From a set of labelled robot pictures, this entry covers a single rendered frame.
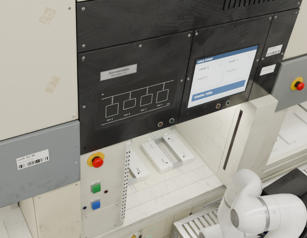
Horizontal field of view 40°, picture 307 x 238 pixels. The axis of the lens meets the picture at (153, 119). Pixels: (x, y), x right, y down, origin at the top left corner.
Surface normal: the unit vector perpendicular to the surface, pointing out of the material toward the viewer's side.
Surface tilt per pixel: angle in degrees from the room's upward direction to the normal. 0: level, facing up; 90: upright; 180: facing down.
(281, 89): 90
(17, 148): 90
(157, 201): 0
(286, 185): 0
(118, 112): 90
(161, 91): 90
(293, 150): 0
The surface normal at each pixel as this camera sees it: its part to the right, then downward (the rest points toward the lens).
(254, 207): 0.07, -0.61
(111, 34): 0.51, 0.59
